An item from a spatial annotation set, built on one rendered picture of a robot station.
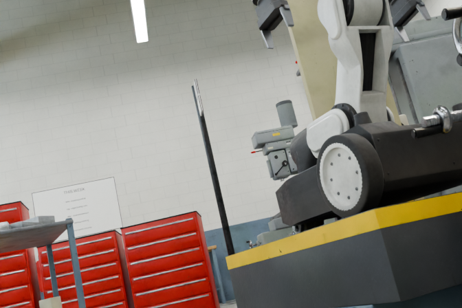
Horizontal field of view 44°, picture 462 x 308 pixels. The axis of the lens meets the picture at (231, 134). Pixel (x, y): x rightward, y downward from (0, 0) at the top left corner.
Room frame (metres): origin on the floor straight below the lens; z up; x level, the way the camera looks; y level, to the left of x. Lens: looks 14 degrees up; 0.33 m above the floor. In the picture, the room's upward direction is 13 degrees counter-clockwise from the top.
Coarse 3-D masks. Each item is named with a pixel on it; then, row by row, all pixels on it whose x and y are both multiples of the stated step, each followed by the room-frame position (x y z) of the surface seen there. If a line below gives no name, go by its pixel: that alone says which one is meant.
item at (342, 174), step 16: (336, 144) 1.34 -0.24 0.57; (352, 144) 1.30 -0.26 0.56; (368, 144) 1.30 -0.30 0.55; (320, 160) 1.41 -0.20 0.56; (336, 160) 1.38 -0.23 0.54; (352, 160) 1.33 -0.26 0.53; (368, 160) 1.28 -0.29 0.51; (320, 176) 1.43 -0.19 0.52; (336, 176) 1.39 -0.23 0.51; (352, 176) 1.34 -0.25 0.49; (368, 176) 1.28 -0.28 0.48; (336, 192) 1.41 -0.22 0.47; (352, 192) 1.36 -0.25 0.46; (368, 192) 1.29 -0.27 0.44; (336, 208) 1.40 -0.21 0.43; (352, 208) 1.35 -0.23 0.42; (368, 208) 1.33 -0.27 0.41
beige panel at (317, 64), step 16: (288, 0) 2.75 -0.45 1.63; (304, 0) 2.76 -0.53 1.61; (304, 16) 2.76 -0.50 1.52; (304, 32) 2.76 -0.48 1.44; (320, 32) 2.77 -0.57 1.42; (304, 48) 2.75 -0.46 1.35; (320, 48) 2.77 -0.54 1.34; (304, 64) 2.75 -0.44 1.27; (320, 64) 2.76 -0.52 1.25; (336, 64) 2.78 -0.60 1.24; (304, 80) 2.77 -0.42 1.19; (320, 80) 2.76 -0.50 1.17; (320, 96) 2.76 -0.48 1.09; (320, 112) 2.75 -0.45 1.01
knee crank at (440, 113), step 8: (432, 112) 1.16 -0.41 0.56; (440, 112) 1.13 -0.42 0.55; (448, 112) 1.12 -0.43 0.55; (456, 112) 1.15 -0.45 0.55; (424, 120) 1.14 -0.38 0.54; (432, 120) 1.14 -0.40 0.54; (440, 120) 1.14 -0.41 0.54; (448, 120) 1.12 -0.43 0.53; (456, 120) 1.15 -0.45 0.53; (424, 128) 1.14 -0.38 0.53; (432, 128) 1.14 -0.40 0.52; (440, 128) 1.14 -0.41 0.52; (448, 128) 1.13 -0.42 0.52; (416, 136) 1.14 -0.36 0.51; (424, 136) 1.14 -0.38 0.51
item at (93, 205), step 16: (32, 192) 9.52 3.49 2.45; (48, 192) 9.55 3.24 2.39; (64, 192) 9.59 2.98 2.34; (80, 192) 9.63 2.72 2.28; (96, 192) 9.67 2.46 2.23; (112, 192) 9.71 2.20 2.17; (48, 208) 9.55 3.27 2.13; (64, 208) 9.59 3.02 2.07; (80, 208) 9.63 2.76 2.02; (96, 208) 9.67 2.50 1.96; (112, 208) 9.70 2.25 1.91; (80, 224) 9.62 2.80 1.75; (96, 224) 9.66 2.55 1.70; (112, 224) 9.70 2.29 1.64; (64, 240) 9.57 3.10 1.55
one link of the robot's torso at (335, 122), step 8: (328, 112) 1.67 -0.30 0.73; (336, 112) 1.63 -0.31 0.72; (320, 120) 1.71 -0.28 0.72; (328, 120) 1.66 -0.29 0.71; (336, 120) 1.63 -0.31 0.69; (344, 120) 1.61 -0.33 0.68; (392, 120) 1.69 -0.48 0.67; (312, 128) 1.74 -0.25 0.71; (320, 128) 1.70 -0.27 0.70; (328, 128) 1.67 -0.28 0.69; (336, 128) 1.63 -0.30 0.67; (344, 128) 1.62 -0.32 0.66; (312, 136) 1.75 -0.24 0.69; (320, 136) 1.71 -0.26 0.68; (328, 136) 1.68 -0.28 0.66; (312, 144) 1.76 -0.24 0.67; (320, 144) 1.72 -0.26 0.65; (312, 152) 1.78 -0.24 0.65
